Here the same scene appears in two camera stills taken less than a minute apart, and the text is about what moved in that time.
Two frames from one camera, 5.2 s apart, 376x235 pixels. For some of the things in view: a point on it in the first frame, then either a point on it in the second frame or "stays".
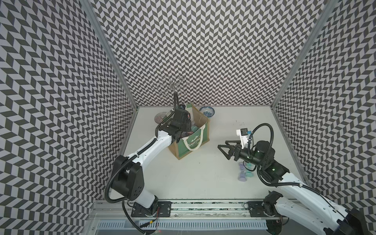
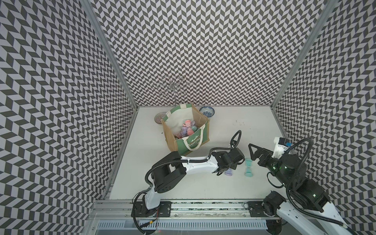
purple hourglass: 242,176 to 228,172
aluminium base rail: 180,211 stays
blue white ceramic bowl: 208,111 stays
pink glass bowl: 159,117 stays
